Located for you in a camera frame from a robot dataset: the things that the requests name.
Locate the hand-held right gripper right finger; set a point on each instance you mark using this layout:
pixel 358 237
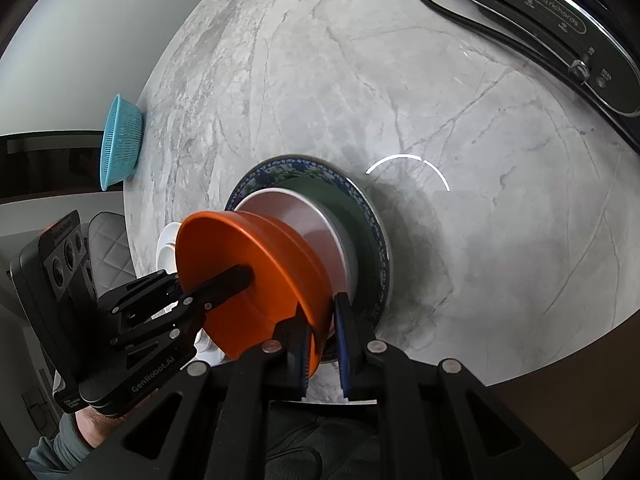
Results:
pixel 344 350

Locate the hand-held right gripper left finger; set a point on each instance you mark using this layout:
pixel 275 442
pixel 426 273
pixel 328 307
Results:
pixel 303 360

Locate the person's dark grey clothing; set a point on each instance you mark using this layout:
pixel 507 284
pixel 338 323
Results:
pixel 325 445

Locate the grey bowl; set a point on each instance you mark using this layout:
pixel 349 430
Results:
pixel 310 215

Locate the person's left hand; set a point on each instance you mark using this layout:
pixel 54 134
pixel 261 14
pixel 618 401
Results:
pixel 97 427

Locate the blue patterned plate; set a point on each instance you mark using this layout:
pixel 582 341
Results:
pixel 280 167

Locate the dark furniture panel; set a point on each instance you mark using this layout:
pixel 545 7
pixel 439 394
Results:
pixel 45 162

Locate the blue plastic colander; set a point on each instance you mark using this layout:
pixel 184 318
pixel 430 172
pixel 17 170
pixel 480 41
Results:
pixel 122 140

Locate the grey quilted chair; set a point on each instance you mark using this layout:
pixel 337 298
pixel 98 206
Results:
pixel 110 250

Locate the dark green plate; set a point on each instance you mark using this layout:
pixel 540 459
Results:
pixel 360 240

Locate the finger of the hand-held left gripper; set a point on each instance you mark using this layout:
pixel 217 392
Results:
pixel 225 282
pixel 160 342

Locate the person's left forearm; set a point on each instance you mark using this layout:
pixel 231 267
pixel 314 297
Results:
pixel 57 447

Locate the orange bowl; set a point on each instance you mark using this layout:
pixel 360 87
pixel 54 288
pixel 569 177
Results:
pixel 225 240

